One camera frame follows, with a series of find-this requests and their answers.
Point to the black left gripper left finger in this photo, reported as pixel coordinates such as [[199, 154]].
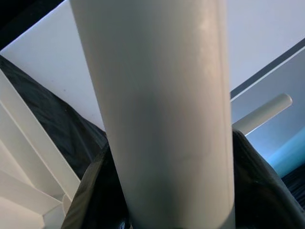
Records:
[[100, 190]]

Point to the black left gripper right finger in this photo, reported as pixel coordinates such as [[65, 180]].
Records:
[[259, 195]]

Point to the white plastic table top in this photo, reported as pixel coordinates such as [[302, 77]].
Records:
[[23, 167]]

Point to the white plastic table leg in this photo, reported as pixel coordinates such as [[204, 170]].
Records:
[[269, 109], [155, 95]]

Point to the black plastic table sheet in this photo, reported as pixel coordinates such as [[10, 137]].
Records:
[[59, 119]]

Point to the black door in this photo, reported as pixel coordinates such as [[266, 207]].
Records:
[[19, 14]]

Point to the black wall trim strip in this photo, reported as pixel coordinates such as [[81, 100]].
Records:
[[274, 64]]

